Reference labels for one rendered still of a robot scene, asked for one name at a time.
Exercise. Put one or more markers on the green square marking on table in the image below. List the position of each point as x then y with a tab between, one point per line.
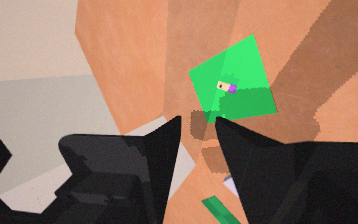
239	65

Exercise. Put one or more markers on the green square mat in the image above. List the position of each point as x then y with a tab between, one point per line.
222	215

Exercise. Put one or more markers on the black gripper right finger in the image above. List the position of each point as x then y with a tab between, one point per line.
270	175

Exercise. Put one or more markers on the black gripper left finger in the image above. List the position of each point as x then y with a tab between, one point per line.
151	157

